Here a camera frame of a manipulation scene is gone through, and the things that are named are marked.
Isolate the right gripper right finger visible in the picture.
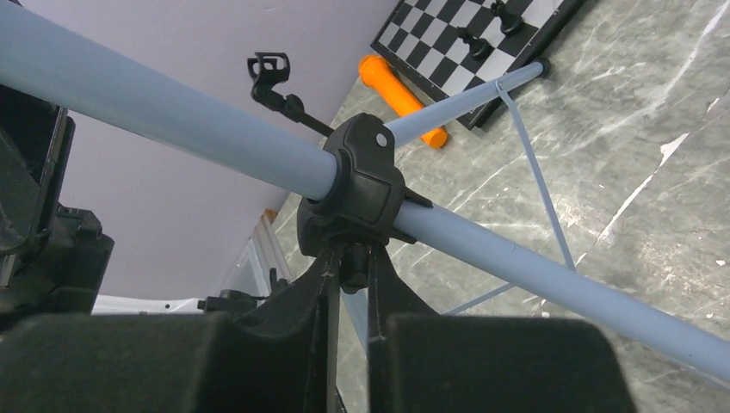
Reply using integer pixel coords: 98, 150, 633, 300
368, 246, 637, 412

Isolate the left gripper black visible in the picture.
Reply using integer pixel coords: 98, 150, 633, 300
1, 86, 114, 331

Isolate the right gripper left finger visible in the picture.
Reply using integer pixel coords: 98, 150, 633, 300
1, 245, 342, 412

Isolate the light blue music stand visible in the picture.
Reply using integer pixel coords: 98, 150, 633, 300
1, 2, 729, 380

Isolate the black microphone stand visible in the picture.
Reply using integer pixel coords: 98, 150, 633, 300
246, 52, 335, 138

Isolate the orange toy microphone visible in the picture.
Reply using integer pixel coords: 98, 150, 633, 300
358, 54, 424, 117

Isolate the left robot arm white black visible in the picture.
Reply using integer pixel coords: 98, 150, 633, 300
1, 86, 196, 330

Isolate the black white chessboard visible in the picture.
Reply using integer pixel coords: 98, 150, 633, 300
371, 0, 583, 102

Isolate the black chess piece front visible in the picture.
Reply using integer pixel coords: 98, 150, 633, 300
456, 27, 494, 61

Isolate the black chess piece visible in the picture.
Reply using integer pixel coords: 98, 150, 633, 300
490, 0, 523, 36
456, 27, 494, 61

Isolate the black chess piece right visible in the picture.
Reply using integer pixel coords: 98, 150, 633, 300
490, 0, 523, 36

